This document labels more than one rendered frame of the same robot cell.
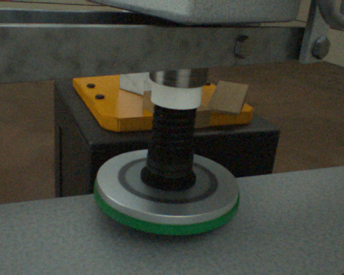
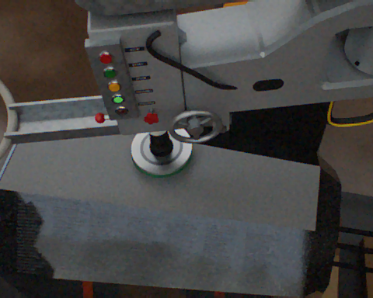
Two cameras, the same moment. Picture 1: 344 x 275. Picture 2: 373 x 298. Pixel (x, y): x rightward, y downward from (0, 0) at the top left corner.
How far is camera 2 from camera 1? 1.30 m
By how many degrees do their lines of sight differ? 48
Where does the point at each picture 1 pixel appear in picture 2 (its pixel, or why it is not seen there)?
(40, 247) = (109, 156)
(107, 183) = (136, 141)
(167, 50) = not seen: hidden behind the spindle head
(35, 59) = (78, 134)
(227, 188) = (177, 163)
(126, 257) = (130, 173)
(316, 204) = (231, 179)
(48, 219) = (119, 142)
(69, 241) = (119, 157)
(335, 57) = not seen: outside the picture
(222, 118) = not seen: hidden behind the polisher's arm
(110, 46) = (103, 130)
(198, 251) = (156, 181)
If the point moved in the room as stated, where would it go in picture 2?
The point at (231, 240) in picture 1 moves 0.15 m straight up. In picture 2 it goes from (172, 181) to (169, 160)
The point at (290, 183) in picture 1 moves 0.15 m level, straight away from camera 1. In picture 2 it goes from (237, 161) to (270, 140)
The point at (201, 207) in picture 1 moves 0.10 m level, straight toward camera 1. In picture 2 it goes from (157, 168) to (136, 188)
